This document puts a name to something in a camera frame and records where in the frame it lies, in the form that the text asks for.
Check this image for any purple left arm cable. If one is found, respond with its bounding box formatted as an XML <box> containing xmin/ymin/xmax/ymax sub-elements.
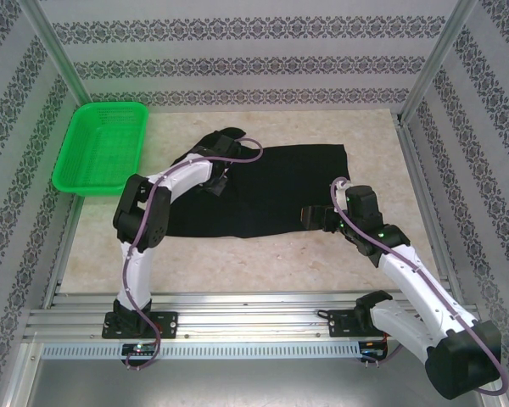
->
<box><xmin>120</xmin><ymin>137</ymin><xmax>264</xmax><ymax>371</ymax></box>

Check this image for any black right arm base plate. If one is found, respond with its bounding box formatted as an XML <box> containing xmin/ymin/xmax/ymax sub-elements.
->
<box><xmin>328</xmin><ymin>308</ymin><xmax>406</xmax><ymax>339</ymax></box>

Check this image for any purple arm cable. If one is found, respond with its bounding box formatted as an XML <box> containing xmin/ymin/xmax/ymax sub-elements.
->
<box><xmin>120</xmin><ymin>137</ymin><xmax>264</xmax><ymax>371</ymax></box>
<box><xmin>330</xmin><ymin>176</ymin><xmax>508</xmax><ymax>398</ymax></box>

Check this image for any small controller board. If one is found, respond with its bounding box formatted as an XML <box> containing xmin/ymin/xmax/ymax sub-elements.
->
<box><xmin>121</xmin><ymin>342</ymin><xmax>159</xmax><ymax>355</ymax></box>
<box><xmin>359</xmin><ymin>340</ymin><xmax>390</xmax><ymax>358</ymax></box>

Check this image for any aluminium corner post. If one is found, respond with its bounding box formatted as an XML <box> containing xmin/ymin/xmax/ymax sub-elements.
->
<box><xmin>19</xmin><ymin>0</ymin><xmax>93</xmax><ymax>109</ymax></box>
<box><xmin>400</xmin><ymin>0</ymin><xmax>481</xmax><ymax>124</ymax></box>

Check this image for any slotted grey cable duct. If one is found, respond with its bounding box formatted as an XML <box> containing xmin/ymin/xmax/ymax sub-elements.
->
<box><xmin>41</xmin><ymin>342</ymin><xmax>362</xmax><ymax>360</ymax></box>

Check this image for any black t-shirt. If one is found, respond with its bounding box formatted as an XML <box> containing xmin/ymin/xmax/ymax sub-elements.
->
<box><xmin>163</xmin><ymin>126</ymin><xmax>350</xmax><ymax>241</ymax></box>

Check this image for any aluminium mounting rail frame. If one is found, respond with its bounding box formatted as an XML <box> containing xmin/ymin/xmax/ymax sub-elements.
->
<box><xmin>23</xmin><ymin>290</ymin><xmax>488</xmax><ymax>344</ymax></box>

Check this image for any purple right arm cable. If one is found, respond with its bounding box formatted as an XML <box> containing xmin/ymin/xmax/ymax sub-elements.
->
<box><xmin>330</xmin><ymin>176</ymin><xmax>508</xmax><ymax>398</ymax></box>

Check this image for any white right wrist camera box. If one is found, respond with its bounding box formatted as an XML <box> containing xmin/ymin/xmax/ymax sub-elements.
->
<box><xmin>333</xmin><ymin>176</ymin><xmax>350</xmax><ymax>203</ymax></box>

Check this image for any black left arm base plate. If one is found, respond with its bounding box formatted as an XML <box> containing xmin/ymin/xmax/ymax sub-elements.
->
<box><xmin>101</xmin><ymin>311</ymin><xmax>179</xmax><ymax>340</ymax></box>

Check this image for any grey metal sheet panel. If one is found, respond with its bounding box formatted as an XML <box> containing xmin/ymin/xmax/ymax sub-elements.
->
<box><xmin>23</xmin><ymin>343</ymin><xmax>508</xmax><ymax>407</ymax></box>

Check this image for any green plastic basket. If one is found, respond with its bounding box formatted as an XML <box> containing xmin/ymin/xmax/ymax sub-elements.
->
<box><xmin>50</xmin><ymin>101</ymin><xmax>149</xmax><ymax>197</ymax></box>

